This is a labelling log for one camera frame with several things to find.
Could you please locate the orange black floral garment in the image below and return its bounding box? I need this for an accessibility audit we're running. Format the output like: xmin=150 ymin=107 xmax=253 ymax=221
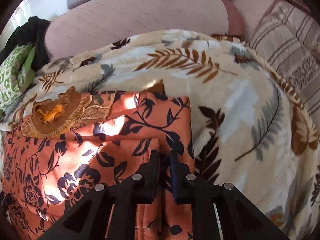
xmin=1 ymin=88 xmax=194 ymax=239

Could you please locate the cream leaf-pattern fleece blanket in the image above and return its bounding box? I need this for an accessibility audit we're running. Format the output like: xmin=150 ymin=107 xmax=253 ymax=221
xmin=1 ymin=30 xmax=319 ymax=239

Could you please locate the green white patterned pillow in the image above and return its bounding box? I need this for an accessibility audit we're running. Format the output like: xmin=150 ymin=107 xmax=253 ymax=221
xmin=1 ymin=44 xmax=35 ymax=112

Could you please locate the pink bedsheet mattress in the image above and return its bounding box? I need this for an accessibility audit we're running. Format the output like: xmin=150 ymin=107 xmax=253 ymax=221
xmin=43 ymin=0 xmax=286 ymax=62

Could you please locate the striped beige pillow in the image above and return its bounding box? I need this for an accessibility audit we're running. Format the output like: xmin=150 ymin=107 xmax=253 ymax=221
xmin=249 ymin=1 xmax=319 ymax=126

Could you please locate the black cloth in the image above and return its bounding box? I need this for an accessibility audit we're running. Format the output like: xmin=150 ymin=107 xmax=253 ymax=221
xmin=1 ymin=16 xmax=50 ymax=71

